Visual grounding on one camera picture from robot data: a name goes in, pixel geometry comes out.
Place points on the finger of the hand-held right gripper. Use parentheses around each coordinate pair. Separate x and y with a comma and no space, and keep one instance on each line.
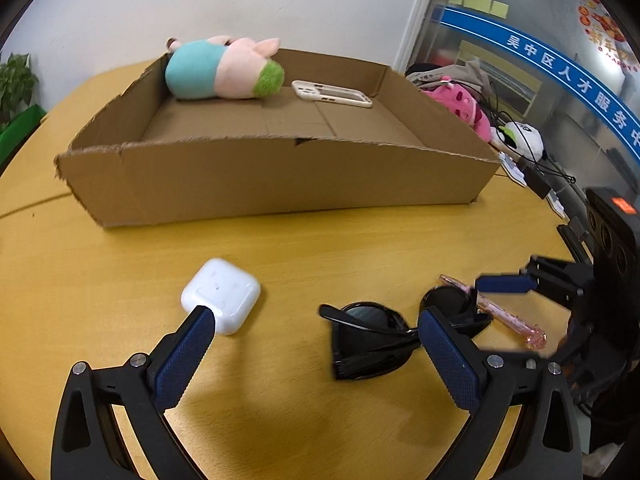
(502,283)
(577,345)

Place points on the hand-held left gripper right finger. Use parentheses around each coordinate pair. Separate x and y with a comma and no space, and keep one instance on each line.
(450,360)

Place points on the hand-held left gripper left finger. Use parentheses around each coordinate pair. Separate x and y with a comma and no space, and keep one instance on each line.
(182,360)

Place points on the pink pen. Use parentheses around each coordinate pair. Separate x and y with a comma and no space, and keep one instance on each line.
(505,317)

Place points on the white earbuds case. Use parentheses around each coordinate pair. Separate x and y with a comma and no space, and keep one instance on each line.
(220,290)

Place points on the black sunglasses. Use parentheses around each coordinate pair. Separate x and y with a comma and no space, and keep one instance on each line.
(365,355)

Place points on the brown cardboard box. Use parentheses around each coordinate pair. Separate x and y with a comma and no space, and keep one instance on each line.
(275,180)

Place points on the black power adapter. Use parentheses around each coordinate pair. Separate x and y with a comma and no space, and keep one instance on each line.
(537,182)

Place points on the white paper card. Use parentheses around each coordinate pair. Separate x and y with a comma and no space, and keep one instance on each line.
(510,167)

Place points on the panda plush toy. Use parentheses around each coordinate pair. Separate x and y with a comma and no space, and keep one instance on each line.
(520,137)

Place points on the magenta plush toy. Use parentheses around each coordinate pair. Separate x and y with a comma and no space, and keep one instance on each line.
(457,105)

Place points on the yellow poster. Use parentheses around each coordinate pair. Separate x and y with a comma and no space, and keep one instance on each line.
(515,72)

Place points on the grey cloth bag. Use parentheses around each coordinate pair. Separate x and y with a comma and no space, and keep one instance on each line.
(470,72)

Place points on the blue window banner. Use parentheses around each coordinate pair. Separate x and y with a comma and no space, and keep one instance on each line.
(540,47)

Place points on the red window decoration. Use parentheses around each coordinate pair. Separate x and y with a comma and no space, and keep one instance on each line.
(607,30)

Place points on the beige phone case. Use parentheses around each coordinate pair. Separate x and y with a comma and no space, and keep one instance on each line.
(305,91)

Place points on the green covered bench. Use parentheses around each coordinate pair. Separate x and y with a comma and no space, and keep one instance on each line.
(17,130)

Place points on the pink pig plush toy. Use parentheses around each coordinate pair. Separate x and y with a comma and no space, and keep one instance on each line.
(200,70)

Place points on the large potted plant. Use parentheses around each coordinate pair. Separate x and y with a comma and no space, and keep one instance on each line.
(17,85)

